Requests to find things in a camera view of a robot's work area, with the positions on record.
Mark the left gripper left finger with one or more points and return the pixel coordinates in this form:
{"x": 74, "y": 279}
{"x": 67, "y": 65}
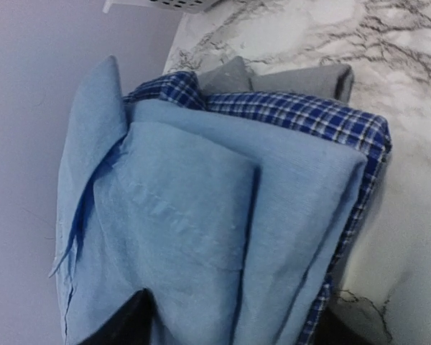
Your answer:
{"x": 131, "y": 324}

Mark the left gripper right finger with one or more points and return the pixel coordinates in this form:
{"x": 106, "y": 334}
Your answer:
{"x": 351, "y": 323}

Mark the light blue shirt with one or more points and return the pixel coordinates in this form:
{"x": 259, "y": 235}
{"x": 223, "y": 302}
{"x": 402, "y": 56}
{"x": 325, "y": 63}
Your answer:
{"x": 230, "y": 223}

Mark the blue checked shirt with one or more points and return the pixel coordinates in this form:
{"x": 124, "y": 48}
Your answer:
{"x": 320, "y": 117}

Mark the folded grey shirt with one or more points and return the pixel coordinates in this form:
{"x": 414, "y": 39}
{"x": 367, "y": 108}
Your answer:
{"x": 325, "y": 81}

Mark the white plastic basket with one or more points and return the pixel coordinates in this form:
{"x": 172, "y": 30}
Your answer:
{"x": 187, "y": 6}

